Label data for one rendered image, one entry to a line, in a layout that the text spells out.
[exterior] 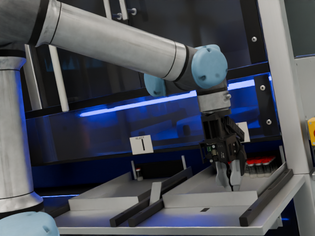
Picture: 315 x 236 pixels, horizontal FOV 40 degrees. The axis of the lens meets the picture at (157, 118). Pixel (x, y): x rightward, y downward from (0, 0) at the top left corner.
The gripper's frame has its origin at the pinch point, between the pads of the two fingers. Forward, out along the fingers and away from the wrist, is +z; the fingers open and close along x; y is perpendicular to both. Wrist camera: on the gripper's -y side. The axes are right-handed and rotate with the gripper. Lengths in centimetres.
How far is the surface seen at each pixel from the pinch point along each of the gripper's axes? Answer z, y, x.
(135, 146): -10, -25, -43
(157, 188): -0.9, -2.6, -23.4
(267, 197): 1.9, 0.8, 8.2
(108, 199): 0.7, 1.4, -38.2
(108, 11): -56, -19, -39
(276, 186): 1.6, -7.4, 8.2
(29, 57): -50, -25, -85
